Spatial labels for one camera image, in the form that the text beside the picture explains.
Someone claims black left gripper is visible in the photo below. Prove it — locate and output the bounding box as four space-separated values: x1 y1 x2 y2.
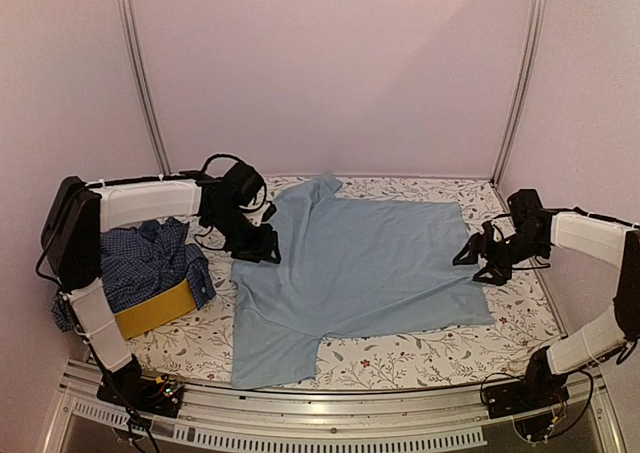
206 205 281 263

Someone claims dark blue garment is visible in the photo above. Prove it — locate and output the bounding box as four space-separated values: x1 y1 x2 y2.
138 220 162 242

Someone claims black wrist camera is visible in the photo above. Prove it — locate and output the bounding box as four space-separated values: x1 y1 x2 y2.
507 189 543 227
222 161 267 213

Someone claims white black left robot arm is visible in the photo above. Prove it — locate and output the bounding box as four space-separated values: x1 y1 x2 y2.
41 170 281 407

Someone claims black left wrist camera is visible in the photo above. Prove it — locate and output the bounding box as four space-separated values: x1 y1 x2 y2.
222 161 267 213

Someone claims aluminium frame post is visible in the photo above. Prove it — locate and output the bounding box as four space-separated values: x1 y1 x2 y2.
117 0 172 175
490 0 547 187

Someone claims left aluminium frame post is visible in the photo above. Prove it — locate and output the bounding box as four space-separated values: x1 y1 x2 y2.
117 0 172 175

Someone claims blue checkered shirt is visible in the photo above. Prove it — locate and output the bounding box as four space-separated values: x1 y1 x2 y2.
50 216 219 333

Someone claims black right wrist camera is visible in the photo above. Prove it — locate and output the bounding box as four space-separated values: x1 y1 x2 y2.
507 189 543 227

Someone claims light blue t-shirt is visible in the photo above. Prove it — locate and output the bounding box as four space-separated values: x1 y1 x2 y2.
231 176 493 389

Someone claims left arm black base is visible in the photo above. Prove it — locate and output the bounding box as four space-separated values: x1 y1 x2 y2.
97 369 184 418

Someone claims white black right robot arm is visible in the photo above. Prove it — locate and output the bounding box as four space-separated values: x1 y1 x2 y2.
452 206 639 409

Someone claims yellow laundry basket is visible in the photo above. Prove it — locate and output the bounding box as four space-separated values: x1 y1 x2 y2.
115 279 196 340

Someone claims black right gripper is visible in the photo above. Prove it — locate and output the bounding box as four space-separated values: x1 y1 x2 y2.
454 231 549 286

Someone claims right aluminium frame post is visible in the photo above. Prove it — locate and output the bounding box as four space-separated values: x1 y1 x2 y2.
490 0 547 187

